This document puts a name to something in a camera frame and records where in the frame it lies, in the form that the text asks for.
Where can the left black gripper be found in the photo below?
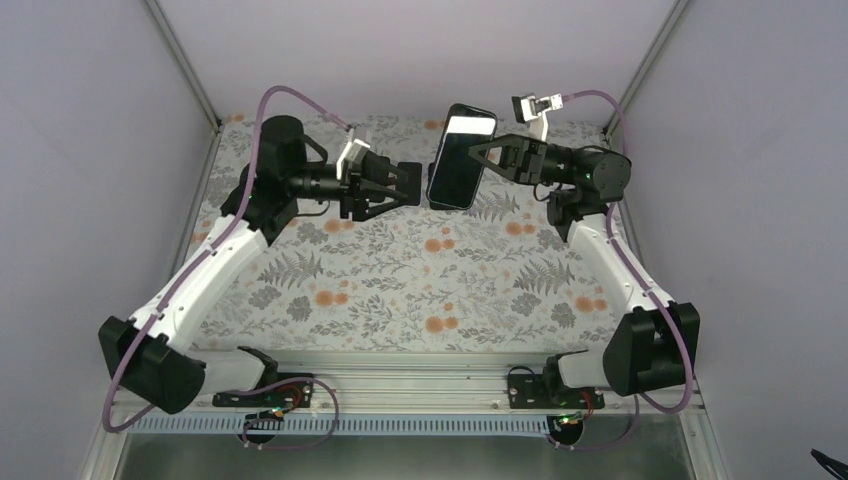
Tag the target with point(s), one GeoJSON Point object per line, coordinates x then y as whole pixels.
{"type": "Point", "coordinates": [353, 198]}

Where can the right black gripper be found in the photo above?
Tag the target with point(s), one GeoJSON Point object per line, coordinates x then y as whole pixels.
{"type": "Point", "coordinates": [521, 157]}

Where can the teal phone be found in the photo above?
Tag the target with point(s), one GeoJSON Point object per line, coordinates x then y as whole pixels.
{"type": "Point", "coordinates": [454, 177]}

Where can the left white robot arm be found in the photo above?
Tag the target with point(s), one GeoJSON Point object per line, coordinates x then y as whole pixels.
{"type": "Point", "coordinates": [151, 354]}

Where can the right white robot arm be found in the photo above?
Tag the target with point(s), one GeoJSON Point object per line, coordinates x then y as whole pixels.
{"type": "Point", "coordinates": [654, 345]}

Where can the floral table mat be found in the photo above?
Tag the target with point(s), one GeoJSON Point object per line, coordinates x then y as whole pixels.
{"type": "Point", "coordinates": [493, 278]}

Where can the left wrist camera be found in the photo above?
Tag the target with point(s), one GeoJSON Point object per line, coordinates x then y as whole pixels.
{"type": "Point", "coordinates": [357, 144]}

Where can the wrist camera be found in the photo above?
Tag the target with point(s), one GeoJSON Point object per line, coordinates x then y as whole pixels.
{"type": "Point", "coordinates": [357, 144]}
{"type": "Point", "coordinates": [531, 111]}

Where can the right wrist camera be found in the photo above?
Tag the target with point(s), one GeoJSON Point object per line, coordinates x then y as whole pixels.
{"type": "Point", "coordinates": [531, 111]}

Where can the aluminium rail frame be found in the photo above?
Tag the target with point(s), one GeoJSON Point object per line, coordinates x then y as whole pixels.
{"type": "Point", "coordinates": [412, 383]}

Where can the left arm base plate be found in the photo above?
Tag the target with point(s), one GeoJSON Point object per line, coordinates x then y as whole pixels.
{"type": "Point", "coordinates": [285, 391]}

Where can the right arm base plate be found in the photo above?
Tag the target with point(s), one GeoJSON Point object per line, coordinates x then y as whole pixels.
{"type": "Point", "coordinates": [529, 391]}

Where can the grey slotted cable duct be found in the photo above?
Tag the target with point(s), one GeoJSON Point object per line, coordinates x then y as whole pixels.
{"type": "Point", "coordinates": [349, 424]}

